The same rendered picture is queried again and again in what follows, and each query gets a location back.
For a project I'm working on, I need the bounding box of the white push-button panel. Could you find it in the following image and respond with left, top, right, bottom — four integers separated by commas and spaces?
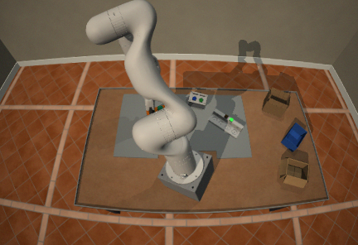
188, 91, 208, 109

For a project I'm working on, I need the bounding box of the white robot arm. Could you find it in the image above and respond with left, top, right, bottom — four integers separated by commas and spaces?
85, 0, 204, 184

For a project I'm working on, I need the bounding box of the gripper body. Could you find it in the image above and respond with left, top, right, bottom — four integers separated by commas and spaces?
145, 99, 155, 111

